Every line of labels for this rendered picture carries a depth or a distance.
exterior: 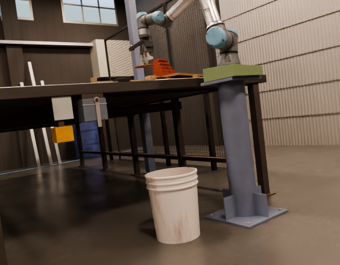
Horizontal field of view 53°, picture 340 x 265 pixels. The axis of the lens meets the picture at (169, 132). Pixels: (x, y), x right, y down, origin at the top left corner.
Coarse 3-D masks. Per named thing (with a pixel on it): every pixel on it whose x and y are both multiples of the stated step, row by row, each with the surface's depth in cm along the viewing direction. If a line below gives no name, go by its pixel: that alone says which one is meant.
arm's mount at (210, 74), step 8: (232, 64) 196; (240, 64) 199; (208, 72) 212; (216, 72) 207; (224, 72) 201; (232, 72) 197; (240, 72) 198; (248, 72) 203; (256, 72) 207; (208, 80) 213
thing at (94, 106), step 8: (80, 96) 182; (88, 96) 183; (96, 96) 186; (80, 104) 182; (88, 104) 181; (96, 104) 183; (104, 104) 186; (80, 112) 184; (88, 112) 181; (96, 112) 183; (104, 112) 186; (80, 120) 185; (88, 120) 181; (96, 120) 184
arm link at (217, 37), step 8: (200, 0) 204; (208, 0) 202; (208, 8) 201; (216, 8) 203; (208, 16) 202; (216, 16) 201; (208, 24) 203; (216, 24) 199; (224, 24) 202; (208, 32) 199; (216, 32) 197; (224, 32) 197; (208, 40) 200; (216, 40) 198; (224, 40) 198; (216, 48) 203; (224, 48) 206
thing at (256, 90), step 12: (252, 84) 257; (252, 96) 258; (252, 108) 260; (252, 120) 261; (252, 132) 263; (264, 144) 262; (264, 156) 261; (264, 168) 261; (264, 180) 260; (264, 192) 260
